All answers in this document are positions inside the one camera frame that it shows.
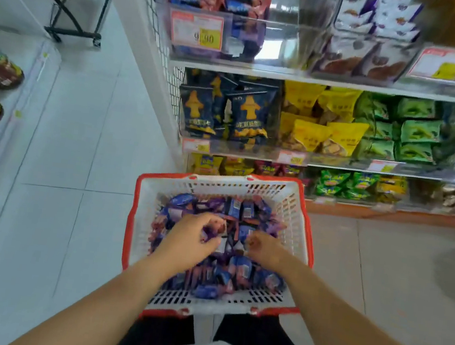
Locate person's right hand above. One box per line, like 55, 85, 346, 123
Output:
242, 229, 293, 274

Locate person's left hand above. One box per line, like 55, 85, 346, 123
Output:
151, 207, 228, 282

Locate small purple snack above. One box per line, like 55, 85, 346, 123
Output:
202, 218, 231, 246

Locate person's left forearm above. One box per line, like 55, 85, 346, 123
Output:
8, 234, 179, 345

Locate person's right forearm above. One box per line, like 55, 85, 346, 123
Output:
264, 252, 455, 345

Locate pile of purple blue snack packets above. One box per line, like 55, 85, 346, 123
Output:
143, 186, 296, 309

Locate white basket with red rim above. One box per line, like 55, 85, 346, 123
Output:
115, 158, 324, 338

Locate row of yellow blue packets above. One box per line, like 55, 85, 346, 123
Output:
188, 152, 257, 182

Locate row of magenta packets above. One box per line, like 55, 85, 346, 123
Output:
252, 160, 304, 181

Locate person's black trousers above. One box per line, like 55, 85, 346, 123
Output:
109, 296, 326, 345

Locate pile of bright green packets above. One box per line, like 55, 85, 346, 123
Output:
313, 166, 381, 204

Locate row of dark blue mushroom-print bags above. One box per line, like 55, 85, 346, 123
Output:
173, 67, 286, 149

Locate pile of yellow snack bags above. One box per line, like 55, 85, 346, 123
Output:
276, 80, 375, 161

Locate white store shelf unit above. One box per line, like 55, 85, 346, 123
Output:
72, 0, 455, 230

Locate pile of yellow green packets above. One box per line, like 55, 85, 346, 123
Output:
374, 174, 410, 208

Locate stack of green snack bags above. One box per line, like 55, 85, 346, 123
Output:
349, 90, 447, 168

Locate clear acrylic shelf bin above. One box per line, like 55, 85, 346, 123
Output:
151, 1, 338, 77

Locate large orange price tag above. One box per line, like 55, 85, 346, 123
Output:
166, 9, 227, 53
406, 44, 455, 83

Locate row of brown white packets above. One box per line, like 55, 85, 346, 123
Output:
311, 31, 418, 87

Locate low white display shelf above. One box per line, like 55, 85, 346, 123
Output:
0, 0, 70, 241

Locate stack of white purple packets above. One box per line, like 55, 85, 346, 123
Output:
333, 0, 425, 44

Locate white wire mesh side panel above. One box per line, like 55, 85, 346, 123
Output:
128, 0, 196, 126

